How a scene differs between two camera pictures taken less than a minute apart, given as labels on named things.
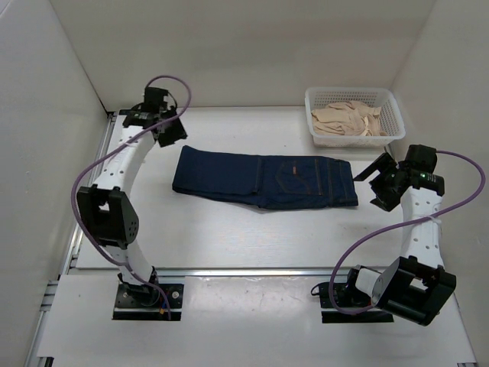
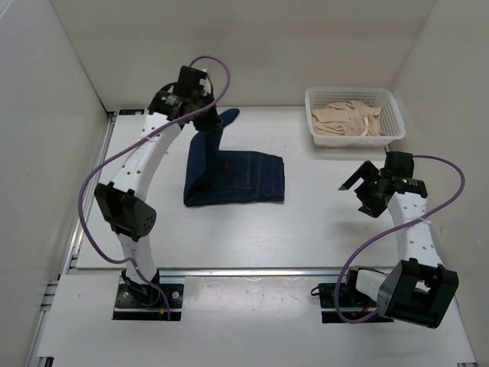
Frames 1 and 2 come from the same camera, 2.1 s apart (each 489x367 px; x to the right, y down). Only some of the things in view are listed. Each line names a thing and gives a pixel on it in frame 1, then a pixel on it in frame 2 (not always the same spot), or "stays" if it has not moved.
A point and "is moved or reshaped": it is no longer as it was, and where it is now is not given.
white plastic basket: x=352 y=117 stays
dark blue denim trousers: x=276 y=182 is moved or reshaped
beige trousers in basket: x=349 y=118 stays
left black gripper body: x=175 y=131 -> x=206 y=120
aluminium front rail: x=244 y=272 stays
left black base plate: x=145 y=302 stays
